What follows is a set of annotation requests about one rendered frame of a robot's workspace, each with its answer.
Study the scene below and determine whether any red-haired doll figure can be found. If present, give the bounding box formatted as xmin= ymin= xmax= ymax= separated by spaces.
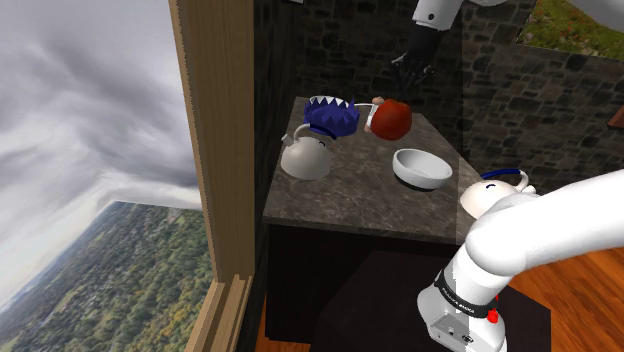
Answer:
xmin=353 ymin=96 xmax=414 ymax=142

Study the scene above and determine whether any blue and white spiky bowl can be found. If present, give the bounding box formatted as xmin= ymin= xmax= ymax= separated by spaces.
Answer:
xmin=303 ymin=95 xmax=362 ymax=141

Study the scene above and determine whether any grey-white kettle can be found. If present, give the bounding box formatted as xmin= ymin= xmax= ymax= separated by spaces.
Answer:
xmin=281 ymin=123 xmax=334 ymax=182

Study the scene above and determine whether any dark cabinet with stone top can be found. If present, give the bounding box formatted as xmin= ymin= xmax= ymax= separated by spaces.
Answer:
xmin=261 ymin=95 xmax=489 ymax=345

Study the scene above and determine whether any white kettle with blue handle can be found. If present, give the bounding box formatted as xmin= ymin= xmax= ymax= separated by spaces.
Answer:
xmin=459 ymin=168 xmax=538 ymax=221

